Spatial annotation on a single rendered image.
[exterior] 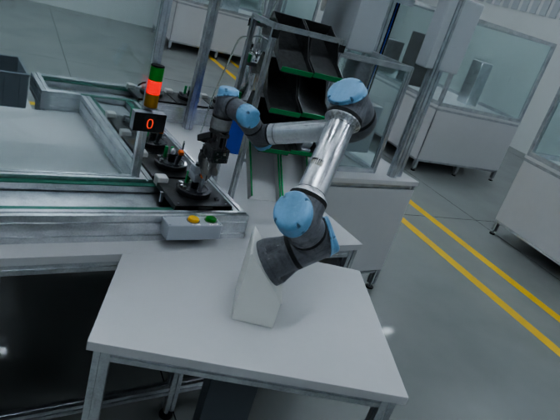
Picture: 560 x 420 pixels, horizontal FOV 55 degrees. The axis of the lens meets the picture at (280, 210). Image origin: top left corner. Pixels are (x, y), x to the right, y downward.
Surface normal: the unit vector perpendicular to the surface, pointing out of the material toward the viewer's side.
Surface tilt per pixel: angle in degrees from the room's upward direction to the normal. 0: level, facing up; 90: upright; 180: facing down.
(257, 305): 90
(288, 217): 58
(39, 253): 0
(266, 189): 45
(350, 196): 90
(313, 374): 0
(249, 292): 90
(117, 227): 90
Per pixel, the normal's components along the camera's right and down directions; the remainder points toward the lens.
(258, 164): 0.44, -0.29
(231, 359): 0.27, -0.88
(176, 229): 0.50, 0.47
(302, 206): -0.44, -0.37
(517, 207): -0.88, -0.07
